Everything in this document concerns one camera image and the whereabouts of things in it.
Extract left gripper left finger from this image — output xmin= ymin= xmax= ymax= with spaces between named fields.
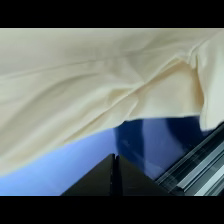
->
xmin=61 ymin=153 xmax=116 ymax=197

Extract cream garment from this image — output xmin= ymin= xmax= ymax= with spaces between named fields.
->
xmin=0 ymin=28 xmax=224 ymax=177

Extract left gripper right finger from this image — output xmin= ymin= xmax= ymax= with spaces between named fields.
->
xmin=115 ymin=154 xmax=172 ymax=197

